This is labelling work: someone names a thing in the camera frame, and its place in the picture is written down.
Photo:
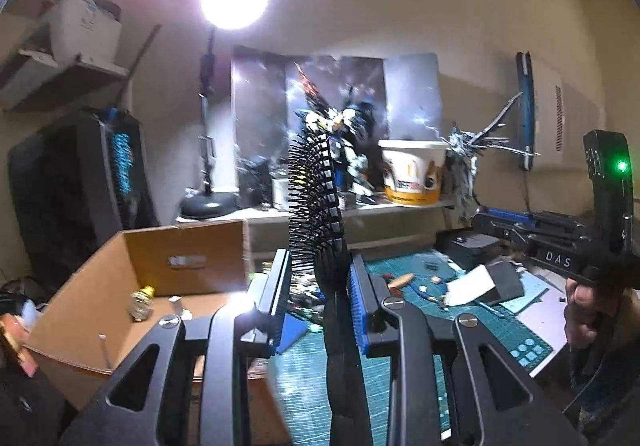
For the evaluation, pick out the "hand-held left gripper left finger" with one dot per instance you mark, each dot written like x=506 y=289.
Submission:
x=280 y=296

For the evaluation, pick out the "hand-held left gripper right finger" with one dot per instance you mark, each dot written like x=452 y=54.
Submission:
x=360 y=311

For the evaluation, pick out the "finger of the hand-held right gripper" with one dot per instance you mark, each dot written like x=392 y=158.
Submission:
x=530 y=216
x=505 y=233

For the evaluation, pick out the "black hairbrush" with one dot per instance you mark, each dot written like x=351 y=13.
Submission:
x=340 y=351

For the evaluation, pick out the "cardboard box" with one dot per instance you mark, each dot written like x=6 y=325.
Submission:
x=210 y=246

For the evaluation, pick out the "person's right forearm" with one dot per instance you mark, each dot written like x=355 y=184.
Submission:
x=620 y=376

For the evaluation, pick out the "person's right hand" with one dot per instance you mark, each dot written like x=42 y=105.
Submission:
x=580 y=311

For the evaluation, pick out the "black flat box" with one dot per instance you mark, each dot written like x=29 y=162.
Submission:
x=470 y=246

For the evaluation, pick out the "black foam block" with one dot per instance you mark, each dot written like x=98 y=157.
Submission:
x=507 y=281

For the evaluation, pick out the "white paper sheet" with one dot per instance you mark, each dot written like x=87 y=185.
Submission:
x=470 y=283

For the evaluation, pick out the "white shelf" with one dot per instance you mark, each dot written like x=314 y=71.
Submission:
x=260 y=215

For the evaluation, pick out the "silver winged model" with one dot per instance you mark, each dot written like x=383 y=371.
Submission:
x=467 y=151

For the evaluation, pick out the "small white jar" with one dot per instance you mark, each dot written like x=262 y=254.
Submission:
x=280 y=193

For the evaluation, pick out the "green cutting mat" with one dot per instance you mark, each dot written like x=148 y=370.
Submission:
x=475 y=341

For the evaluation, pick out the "yellow and white bucket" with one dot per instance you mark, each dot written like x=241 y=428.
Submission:
x=412 y=171

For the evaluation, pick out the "black desk lamp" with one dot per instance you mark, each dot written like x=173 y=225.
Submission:
x=207 y=206

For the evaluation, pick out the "black boxy device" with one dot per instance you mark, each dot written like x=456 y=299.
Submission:
x=255 y=181

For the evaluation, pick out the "small clear bottle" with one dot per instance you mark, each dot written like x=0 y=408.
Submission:
x=141 y=302

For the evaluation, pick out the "white blue robot model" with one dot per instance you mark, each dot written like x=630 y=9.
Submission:
x=345 y=146

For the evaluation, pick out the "dark starry backdrop panel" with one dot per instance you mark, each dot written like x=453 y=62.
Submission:
x=260 y=101

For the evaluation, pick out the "black computer tower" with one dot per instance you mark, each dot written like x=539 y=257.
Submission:
x=65 y=186

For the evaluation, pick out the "white printer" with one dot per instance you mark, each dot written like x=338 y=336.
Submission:
x=82 y=29

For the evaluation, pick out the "white wall router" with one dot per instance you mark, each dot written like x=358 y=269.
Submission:
x=552 y=116

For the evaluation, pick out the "blue black wall panel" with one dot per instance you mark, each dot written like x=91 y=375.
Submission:
x=525 y=111

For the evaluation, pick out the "wooden wall shelf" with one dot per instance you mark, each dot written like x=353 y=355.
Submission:
x=65 y=76

